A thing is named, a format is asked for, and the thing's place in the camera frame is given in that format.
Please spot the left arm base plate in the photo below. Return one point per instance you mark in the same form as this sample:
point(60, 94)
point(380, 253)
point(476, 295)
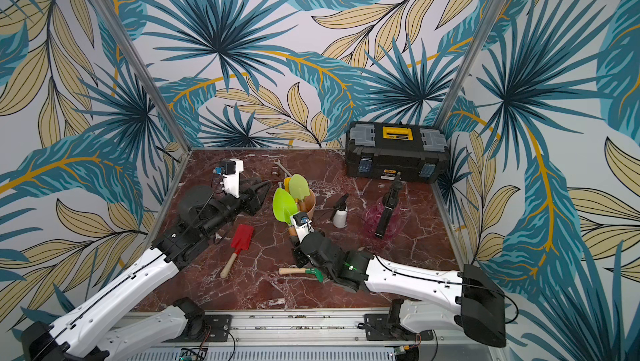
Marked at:
point(210, 328)

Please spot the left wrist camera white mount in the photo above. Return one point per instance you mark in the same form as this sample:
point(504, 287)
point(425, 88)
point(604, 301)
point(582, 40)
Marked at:
point(230, 170)

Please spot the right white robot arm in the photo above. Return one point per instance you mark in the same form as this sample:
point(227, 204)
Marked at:
point(468, 300)

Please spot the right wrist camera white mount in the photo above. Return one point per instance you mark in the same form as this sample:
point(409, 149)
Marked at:
point(302, 225)

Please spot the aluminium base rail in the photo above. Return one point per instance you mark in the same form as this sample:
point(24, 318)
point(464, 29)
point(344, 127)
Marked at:
point(312, 334)

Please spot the aluminium right corner post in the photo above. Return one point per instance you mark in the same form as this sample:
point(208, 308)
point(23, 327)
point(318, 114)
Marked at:
point(475, 47)

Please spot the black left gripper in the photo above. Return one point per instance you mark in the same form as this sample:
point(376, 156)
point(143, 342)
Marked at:
point(252, 202)

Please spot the aluminium left corner post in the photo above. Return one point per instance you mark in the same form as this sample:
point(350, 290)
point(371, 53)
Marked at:
point(135, 61)

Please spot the pink transparent spray bottle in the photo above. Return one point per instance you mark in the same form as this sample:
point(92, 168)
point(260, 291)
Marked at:
point(382, 220)

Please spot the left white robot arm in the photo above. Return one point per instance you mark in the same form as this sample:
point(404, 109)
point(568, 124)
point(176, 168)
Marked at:
point(88, 332)

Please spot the bright green toy trowel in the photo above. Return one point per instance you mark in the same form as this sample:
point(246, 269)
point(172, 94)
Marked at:
point(284, 208)

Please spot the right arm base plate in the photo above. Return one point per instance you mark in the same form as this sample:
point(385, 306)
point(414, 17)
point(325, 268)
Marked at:
point(378, 327)

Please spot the white small spray bottle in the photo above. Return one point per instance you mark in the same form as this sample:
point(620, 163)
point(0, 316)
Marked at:
point(340, 212)

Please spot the green toy rake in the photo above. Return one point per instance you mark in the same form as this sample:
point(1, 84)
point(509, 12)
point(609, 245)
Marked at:
point(318, 274)

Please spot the silver open-end wrench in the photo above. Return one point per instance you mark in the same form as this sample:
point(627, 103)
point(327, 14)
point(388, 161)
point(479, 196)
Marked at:
point(282, 168)

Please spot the aluminium corner post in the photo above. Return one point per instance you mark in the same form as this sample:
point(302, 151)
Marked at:
point(135, 61)
point(475, 47)

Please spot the red toy shovel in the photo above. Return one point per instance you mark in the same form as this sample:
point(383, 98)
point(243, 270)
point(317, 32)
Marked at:
point(240, 242)

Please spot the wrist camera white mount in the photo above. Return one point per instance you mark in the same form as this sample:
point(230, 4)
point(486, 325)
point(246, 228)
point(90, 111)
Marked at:
point(302, 225)
point(230, 170)

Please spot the light green toy spade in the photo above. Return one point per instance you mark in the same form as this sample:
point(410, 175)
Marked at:
point(300, 191)

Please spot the black toolbox yellow label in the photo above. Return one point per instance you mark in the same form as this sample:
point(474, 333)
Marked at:
point(377, 150)

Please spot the terracotta plastic flower pot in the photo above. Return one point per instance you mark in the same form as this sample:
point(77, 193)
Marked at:
point(308, 204)

